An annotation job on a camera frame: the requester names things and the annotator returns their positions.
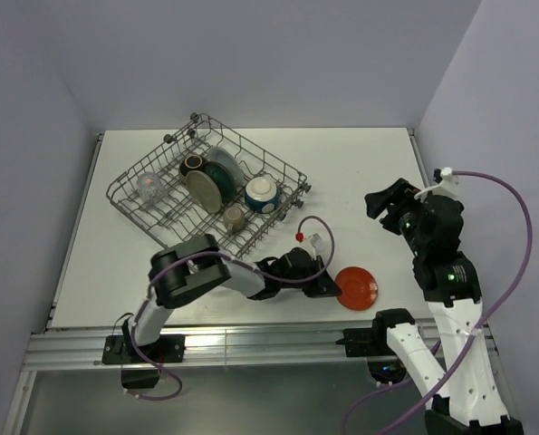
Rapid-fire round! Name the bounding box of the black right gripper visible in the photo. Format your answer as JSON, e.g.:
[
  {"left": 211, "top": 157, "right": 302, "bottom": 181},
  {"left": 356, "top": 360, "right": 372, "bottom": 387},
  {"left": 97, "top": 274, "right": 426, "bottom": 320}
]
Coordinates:
[{"left": 363, "top": 176, "right": 426, "bottom": 253}]

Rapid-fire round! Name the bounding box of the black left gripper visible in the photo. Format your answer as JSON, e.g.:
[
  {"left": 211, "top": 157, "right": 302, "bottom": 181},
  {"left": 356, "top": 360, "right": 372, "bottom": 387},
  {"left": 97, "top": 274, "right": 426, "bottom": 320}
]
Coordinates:
[{"left": 279, "top": 255, "right": 342, "bottom": 297}]

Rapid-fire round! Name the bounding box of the orange round plate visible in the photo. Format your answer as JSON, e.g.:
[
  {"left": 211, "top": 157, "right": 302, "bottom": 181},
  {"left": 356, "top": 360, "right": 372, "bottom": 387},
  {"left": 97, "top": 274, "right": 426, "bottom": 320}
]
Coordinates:
[{"left": 335, "top": 266, "right": 379, "bottom": 311}]

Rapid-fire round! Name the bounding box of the grey ceramic mug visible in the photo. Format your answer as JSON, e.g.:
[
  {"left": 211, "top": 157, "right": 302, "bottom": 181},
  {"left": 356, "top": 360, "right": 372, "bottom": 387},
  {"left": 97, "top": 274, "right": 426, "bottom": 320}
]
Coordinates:
[{"left": 222, "top": 206, "right": 246, "bottom": 234}]

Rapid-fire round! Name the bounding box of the teal bowl cream inside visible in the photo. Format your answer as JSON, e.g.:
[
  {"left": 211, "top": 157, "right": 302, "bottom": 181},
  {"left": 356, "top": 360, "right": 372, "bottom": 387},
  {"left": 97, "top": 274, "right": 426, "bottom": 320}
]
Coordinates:
[{"left": 245, "top": 176, "right": 280, "bottom": 214}]

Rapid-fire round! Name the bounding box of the dark teal plate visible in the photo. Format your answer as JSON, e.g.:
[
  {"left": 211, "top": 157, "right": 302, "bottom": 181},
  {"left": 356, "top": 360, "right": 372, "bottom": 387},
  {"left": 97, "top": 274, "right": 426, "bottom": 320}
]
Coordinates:
[{"left": 203, "top": 161, "right": 236, "bottom": 204}]

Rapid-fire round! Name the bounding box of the grey round plate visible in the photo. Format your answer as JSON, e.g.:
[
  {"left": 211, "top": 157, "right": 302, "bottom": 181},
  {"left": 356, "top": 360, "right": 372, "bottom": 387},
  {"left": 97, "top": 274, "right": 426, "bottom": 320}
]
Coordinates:
[{"left": 186, "top": 171, "right": 222, "bottom": 214}]

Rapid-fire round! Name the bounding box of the light blue scalloped plate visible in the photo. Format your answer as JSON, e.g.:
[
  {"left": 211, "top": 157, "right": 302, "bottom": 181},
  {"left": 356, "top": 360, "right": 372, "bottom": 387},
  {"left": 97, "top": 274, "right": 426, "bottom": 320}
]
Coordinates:
[{"left": 207, "top": 146, "right": 245, "bottom": 186}]

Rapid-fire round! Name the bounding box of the brown bowl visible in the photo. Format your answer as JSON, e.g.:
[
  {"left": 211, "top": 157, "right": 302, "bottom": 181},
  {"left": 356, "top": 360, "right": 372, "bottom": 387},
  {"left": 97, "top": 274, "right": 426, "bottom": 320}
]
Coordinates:
[{"left": 178, "top": 154, "right": 207, "bottom": 179}]

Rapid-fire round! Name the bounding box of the clear drinking glass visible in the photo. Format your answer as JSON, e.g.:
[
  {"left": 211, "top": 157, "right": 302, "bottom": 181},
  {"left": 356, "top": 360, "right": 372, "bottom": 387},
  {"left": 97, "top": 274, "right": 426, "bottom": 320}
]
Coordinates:
[{"left": 137, "top": 172, "right": 165, "bottom": 205}]

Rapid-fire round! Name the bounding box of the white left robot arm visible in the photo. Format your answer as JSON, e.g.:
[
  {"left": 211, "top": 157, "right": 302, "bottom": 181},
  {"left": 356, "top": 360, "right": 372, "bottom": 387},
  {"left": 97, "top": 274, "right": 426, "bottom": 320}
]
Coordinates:
[{"left": 122, "top": 234, "right": 342, "bottom": 362}]

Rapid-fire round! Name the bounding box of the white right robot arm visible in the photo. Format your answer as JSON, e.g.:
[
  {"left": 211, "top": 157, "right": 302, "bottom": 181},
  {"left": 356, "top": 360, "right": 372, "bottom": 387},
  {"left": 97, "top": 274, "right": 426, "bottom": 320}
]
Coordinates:
[{"left": 364, "top": 176, "right": 524, "bottom": 434}]

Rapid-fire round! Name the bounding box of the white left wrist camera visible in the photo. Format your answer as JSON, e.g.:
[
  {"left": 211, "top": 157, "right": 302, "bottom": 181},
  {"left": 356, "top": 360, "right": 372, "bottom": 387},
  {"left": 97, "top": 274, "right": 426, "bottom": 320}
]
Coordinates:
[{"left": 295, "top": 232, "right": 326, "bottom": 259}]

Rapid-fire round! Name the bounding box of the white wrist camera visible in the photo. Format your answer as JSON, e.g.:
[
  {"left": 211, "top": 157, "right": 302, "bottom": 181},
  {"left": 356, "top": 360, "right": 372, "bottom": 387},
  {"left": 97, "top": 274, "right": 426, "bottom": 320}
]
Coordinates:
[
  {"left": 295, "top": 232, "right": 326, "bottom": 259},
  {"left": 414, "top": 167, "right": 460, "bottom": 201}
]

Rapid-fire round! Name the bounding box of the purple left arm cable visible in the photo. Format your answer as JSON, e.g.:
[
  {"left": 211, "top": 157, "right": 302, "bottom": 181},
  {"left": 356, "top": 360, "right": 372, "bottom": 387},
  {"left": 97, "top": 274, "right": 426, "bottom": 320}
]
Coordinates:
[{"left": 130, "top": 216, "right": 336, "bottom": 402}]

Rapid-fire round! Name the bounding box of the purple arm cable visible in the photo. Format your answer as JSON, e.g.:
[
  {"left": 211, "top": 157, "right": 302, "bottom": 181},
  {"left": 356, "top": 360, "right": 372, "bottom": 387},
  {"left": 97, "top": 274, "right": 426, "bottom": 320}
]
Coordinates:
[
  {"left": 341, "top": 170, "right": 534, "bottom": 435},
  {"left": 130, "top": 216, "right": 336, "bottom": 402}
]

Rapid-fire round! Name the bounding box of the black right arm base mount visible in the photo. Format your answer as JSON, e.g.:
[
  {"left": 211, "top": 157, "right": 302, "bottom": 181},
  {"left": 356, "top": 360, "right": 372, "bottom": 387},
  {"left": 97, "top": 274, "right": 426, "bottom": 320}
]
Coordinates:
[{"left": 335, "top": 328, "right": 408, "bottom": 385}]

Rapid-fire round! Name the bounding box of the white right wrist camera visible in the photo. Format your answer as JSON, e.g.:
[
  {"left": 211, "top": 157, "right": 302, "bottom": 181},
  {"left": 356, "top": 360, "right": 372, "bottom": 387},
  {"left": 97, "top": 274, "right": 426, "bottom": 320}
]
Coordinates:
[{"left": 414, "top": 167, "right": 460, "bottom": 201}]

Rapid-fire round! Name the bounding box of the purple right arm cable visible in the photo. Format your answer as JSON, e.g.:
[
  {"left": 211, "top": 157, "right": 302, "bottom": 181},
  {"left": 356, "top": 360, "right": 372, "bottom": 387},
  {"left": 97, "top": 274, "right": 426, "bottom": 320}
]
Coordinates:
[{"left": 341, "top": 170, "right": 534, "bottom": 435}]

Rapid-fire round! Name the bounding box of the grey wire dish rack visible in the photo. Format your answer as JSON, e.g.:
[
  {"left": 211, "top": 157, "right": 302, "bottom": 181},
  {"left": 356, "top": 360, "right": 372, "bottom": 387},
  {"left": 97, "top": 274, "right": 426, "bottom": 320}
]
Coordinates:
[{"left": 106, "top": 112, "right": 312, "bottom": 257}]

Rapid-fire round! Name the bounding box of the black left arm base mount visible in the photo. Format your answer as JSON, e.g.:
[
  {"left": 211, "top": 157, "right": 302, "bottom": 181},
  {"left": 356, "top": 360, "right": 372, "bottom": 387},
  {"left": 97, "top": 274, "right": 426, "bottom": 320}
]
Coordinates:
[{"left": 101, "top": 333, "right": 188, "bottom": 391}]

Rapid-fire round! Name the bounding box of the aluminium table edge rail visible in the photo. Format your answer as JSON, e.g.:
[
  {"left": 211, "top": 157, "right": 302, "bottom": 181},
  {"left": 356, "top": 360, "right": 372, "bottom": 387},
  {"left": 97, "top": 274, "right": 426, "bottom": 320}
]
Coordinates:
[{"left": 24, "top": 322, "right": 501, "bottom": 368}]

